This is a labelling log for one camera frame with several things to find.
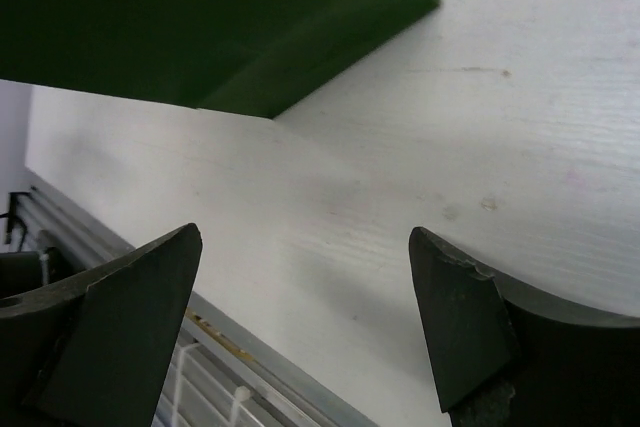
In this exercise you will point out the green paper bag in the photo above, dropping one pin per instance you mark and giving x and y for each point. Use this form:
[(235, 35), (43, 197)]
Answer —
[(249, 57)]

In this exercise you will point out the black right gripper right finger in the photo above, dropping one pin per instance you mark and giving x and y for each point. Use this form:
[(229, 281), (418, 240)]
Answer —
[(505, 353)]

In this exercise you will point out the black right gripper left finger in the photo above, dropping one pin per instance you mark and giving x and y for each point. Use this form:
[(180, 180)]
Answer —
[(92, 347)]

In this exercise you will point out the aluminium table rail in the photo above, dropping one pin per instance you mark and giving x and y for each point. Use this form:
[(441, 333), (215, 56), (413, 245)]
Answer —
[(219, 374)]

